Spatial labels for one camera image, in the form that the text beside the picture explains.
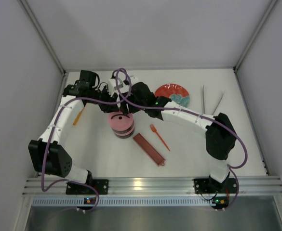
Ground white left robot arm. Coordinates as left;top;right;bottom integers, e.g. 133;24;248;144
28;69;131;192

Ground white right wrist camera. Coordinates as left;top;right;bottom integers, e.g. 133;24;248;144
124;76;139;87

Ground orange plastic fork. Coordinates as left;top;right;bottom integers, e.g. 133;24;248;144
149;124;171;151

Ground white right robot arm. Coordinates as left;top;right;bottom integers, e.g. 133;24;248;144
116;80;236;183

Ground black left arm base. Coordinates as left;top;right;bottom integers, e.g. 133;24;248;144
66;179;109;195

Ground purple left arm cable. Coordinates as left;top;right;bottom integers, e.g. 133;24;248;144
41;69;133;212

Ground black steel lunch bowl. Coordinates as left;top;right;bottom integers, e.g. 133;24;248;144
115;132;134;139
112;123;134;133

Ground metal tongs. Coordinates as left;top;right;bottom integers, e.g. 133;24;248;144
201;84;225;115

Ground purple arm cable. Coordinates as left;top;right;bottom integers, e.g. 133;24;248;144
112;68;249;211
41;69;133;212

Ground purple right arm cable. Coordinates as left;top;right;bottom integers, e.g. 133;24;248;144
112;68;249;211

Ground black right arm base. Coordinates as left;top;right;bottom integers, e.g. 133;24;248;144
193;177;238;194

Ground pink lid with black handle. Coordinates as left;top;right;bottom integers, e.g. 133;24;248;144
108;112;134;131
113;128;134;139

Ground dark red cutlery tray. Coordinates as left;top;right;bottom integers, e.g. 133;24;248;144
133;133;165;166

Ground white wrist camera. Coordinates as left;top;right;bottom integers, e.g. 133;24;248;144
107;78;123;95
124;76;139;87

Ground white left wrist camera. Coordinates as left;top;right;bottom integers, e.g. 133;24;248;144
107;78;123;95

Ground aluminium front rail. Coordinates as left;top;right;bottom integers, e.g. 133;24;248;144
22;176;282;197

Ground red patterned ceramic plate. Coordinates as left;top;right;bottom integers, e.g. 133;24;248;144
154;83;190;107

